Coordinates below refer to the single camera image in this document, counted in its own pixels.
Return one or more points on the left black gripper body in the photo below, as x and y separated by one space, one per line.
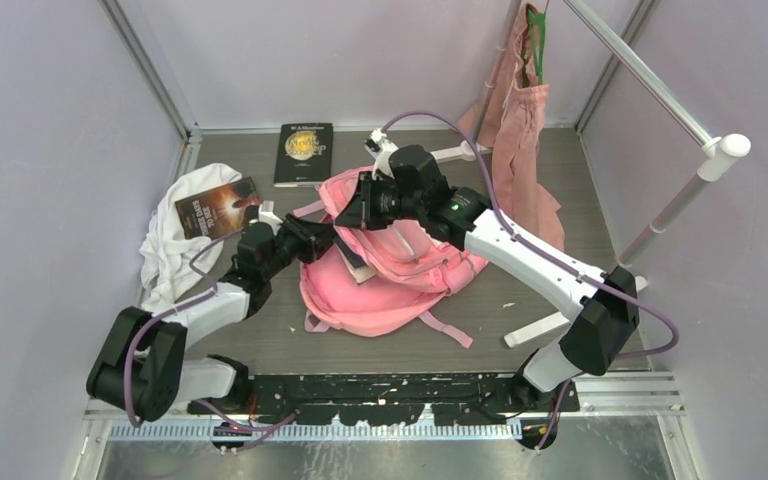
290 244

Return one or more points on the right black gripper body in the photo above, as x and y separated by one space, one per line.
388 205

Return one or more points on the blue grey book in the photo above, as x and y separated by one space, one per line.
356 266

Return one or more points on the dark book orange cover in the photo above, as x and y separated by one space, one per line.
219 211

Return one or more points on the pink student backpack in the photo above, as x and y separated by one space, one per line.
413 273

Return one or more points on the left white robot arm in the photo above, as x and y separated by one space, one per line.
141 367

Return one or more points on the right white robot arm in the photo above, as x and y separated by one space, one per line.
599 305

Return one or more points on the black book gold cover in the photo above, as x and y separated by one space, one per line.
304 154

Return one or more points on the white cloth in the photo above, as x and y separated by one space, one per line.
166 274

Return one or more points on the pink hanging garment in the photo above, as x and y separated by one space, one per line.
514 119

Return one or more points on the green clothes hanger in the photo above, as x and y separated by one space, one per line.
536 32

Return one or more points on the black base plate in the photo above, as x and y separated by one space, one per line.
464 399

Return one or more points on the white perforated cable rail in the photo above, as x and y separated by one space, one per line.
213 430

